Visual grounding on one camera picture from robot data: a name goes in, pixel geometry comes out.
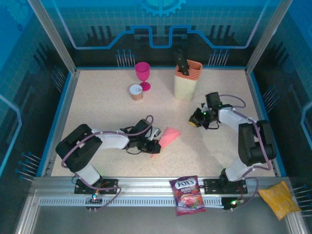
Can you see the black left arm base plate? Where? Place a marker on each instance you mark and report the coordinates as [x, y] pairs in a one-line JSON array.
[[112, 189]]

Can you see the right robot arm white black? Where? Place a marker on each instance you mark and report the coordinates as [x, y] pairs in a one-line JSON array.
[[253, 143]]

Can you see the purple Fox's candy bag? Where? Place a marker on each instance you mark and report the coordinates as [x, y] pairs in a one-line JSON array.
[[187, 197]]

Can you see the beige knife block orange top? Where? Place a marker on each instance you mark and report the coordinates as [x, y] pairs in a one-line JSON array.
[[184, 87]]

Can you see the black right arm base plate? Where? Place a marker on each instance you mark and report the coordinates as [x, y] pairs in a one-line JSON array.
[[210, 186]]

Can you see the aluminium frame post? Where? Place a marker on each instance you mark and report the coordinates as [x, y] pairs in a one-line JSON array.
[[268, 34], [52, 34]]

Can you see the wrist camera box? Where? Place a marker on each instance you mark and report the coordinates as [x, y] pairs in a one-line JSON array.
[[157, 133], [204, 106]]

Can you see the small circuit board with LED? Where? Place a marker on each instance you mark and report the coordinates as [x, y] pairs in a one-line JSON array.
[[231, 203], [96, 198]]

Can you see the magenta plastic goblet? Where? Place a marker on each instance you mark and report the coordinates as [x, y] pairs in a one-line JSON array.
[[142, 70]]

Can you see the yellow snack bag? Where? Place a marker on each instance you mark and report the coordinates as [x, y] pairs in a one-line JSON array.
[[280, 200]]

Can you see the aluminium frame rail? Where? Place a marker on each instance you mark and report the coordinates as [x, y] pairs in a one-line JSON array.
[[146, 185]]

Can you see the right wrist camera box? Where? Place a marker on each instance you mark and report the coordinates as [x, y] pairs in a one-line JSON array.
[[204, 106]]

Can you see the pink cloth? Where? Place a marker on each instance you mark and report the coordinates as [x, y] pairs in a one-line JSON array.
[[170, 136]]

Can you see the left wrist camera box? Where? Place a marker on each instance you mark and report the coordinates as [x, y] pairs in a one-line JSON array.
[[157, 133]]

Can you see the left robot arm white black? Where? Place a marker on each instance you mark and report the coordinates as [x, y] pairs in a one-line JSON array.
[[109, 141]]

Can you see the tin can with pull tab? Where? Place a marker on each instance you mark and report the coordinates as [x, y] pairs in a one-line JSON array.
[[136, 95]]

